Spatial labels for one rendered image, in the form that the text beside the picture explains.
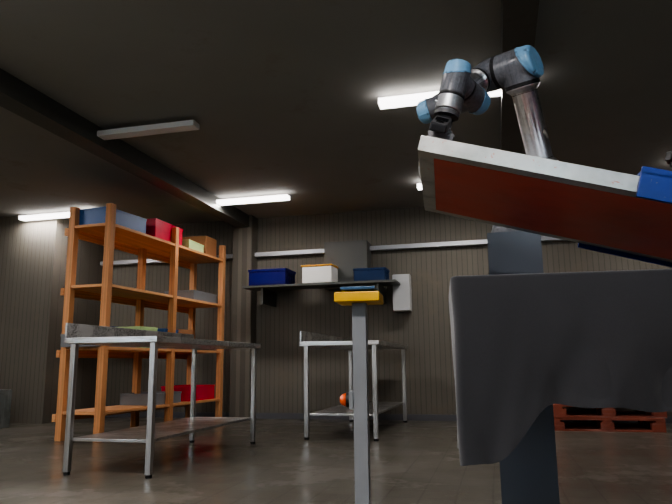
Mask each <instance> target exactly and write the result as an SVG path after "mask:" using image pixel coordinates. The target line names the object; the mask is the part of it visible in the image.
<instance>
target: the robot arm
mask: <svg viewBox="0 0 672 504"><path fill-rule="evenodd" d="M543 69H544V66H543V62H542V60H541V57H540V55H539V54H538V52H537V51H536V49H535V48H534V47H532V46H530V45H524V46H521V47H516V48H515V49H512V50H510V51H507V52H504V53H501V54H499V55H496V56H493V57H490V58H488V59H486V60H484V61H482V62H481V63H479V64H478V65H476V66H475V67H473V68H472V67H471V64H470V63H469V62H467V61H465V60H462V59H452V60H449V61H448V62H447V64H446V66H445V70H444V72H443V77H442V81H441V85H440V89H439V93H438V94H436V95H434V96H433V97H431V98H428V99H425V100H423V101H420V102H419V103H418V104H417V108H416V111H417V115H418V118H419V120H420V121H421V122H422V123H424V124H428V123H430V127H429V131H428V135H427V136H429V137H434V138H440V139H445V140H450V141H454V138H455V136H454V134H453V131H451V127H452V123H453V122H456V121H458V119H459V115H460V114H462V113H465V112H469V113H471V114H473V115H481V114H483V113H484V112H486V111H487V109H488V108H489V106H490V103H491V99H490V96H489V94H488V92H492V91H496V90H500V89H503V88H505V89H506V93H507V94H509V95H511V96H512V99H513V103H514V107H515V111H516V115H517V119H518V124H519V128H520V132H521V136H522V140H523V144H524V148H525V152H526V155H530V156H536V157H541V158H546V159H552V160H557V161H559V160H558V159H556V158H555V157H553V154H552V150H551V145H550V141H549V137H548V133H547V128H546V124H545V120H544V116H543V112H542V107H541V103H540V99H539V95H538V90H537V88H538V86H539V84H540V78H539V77H541V76H542V75H543V74H544V70H543ZM510 231H520V230H515V229H511V228H506V227H501V226H497V225H493V227H492V231H491V233H494V232H510Z"/></svg>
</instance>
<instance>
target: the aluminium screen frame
mask: <svg viewBox="0 0 672 504"><path fill-rule="evenodd" d="M418 157H419V166H420V174H421V183H422V191H423V200H424V208H425V210H426V211H431V212H435V213H440V214H445V215H449V216H454V217H459V218H464V219H468V220H473V221H478V222H482V223H487V224H492V225H497V226H501V227H506V228H511V229H515V230H520V231H525V232H530V233H534V234H539V235H544V236H548V237H553V238H558V239H563V240H567V241H572V242H577V243H581V244H586V245H591V246H595V247H600V248H605V249H610V250H614V251H619V252H624V253H628V254H633V255H638V256H643V257H647V258H652V259H657V260H661V261H666V262H671V263H672V260H670V259H666V258H661V257H656V256H651V255H647V254H642V253H637V252H632V251H628V250H623V249H618V248H614V247H609V246H604V245H599V244H595V243H590V242H585V241H580V240H576V239H571V238H566V237H562V236H557V235H552V234H547V233H543V232H538V231H533V230H528V229H524V228H519V227H514V226H509V225H505V224H500V223H495V222H491V221H486V220H481V219H476V218H472V217H467V216H462V215H457V214H453V213H448V212H443V211H439V210H436V198H435V176H434V158H435V159H440V160H445V161H451V162H456V163H461V164H466V165H471V166H476V167H481V168H487V169H492V170H497V171H502V172H507V173H512V174H517V175H523V176H528V177H533V178H538V179H543V180H548V181H554V182H559V183H564V184H569V185H574V186H579V187H584V188H590V189H595V190H600V191H605V192H610V193H615V194H620V195H626V196H631V197H636V193H637V188H638V183H639V177H640V176H637V175H632V174H626V173H621V172H616V171H610V170H605V169H600V168H594V167H589V166H584V165H578V164H573V163H568V162H562V161H557V160H552V159H546V158H541V157H536V156H530V155H525V154H520V153H514V152H509V151H504V150H498V149H493V148H488V147H482V146H477V145H472V144H466V143H461V142H456V141H450V140H445V139H440V138H434V137H429V136H424V135H421V138H420V142H419V146H418ZM636 198H637V197H636Z"/></svg>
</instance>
